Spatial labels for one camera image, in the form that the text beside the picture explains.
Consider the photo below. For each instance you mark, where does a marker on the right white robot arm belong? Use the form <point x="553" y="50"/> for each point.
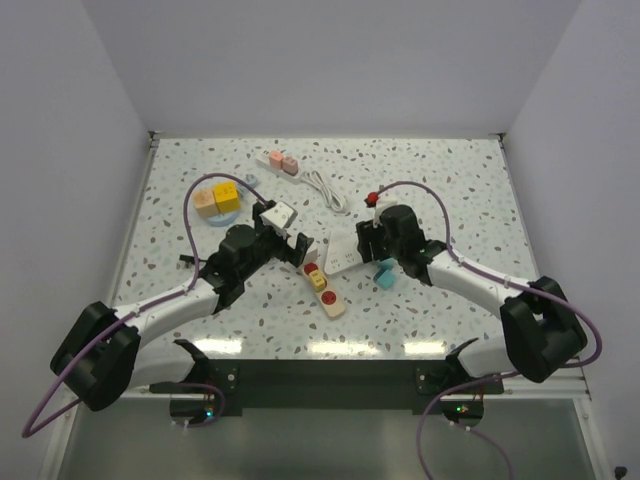
<point x="540" y="333"/>

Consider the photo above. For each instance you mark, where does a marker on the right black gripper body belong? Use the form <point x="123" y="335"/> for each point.
<point x="381" y="247"/>

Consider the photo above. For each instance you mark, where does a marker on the yellow cube socket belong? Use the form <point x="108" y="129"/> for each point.
<point x="226" y="197"/>

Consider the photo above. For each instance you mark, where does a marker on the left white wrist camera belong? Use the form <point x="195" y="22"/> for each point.
<point x="280" y="218"/>

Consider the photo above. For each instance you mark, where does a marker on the white triangular power strip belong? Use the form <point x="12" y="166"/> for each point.
<point x="342" y="252"/>

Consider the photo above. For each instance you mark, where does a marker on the beige cube socket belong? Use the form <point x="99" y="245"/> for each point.
<point x="204" y="203"/>

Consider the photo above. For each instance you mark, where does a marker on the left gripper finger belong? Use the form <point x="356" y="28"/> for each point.
<point x="258" y="209"/>
<point x="303" y="242"/>

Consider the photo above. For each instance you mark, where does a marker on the light blue round base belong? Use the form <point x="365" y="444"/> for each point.
<point x="223" y="220"/>

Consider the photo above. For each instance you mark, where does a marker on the pink plug adapter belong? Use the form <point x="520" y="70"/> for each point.
<point x="275" y="159"/>

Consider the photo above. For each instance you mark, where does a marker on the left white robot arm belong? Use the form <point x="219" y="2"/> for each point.
<point x="96" y="360"/>

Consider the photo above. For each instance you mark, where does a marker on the wooden power strip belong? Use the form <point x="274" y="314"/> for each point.
<point x="329" y="299"/>

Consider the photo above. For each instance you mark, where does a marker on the right wrist camera red plug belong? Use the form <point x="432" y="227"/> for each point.
<point x="378" y="203"/>

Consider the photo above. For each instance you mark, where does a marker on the white cube socket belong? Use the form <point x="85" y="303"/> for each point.
<point x="312" y="254"/>

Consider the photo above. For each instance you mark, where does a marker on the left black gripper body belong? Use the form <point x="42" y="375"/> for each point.
<point x="274" y="245"/>

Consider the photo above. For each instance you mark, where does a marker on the brown-pink plug adapter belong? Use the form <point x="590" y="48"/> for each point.
<point x="290" y="166"/>

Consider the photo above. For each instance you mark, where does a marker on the teal plug adapter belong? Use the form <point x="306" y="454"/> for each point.
<point x="385" y="279"/>
<point x="388" y="263"/>

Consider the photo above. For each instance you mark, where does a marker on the yellow plug adapter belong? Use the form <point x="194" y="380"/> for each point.
<point x="317" y="280"/>

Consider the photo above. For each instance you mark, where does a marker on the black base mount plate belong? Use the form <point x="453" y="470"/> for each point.
<point x="238" y="385"/>

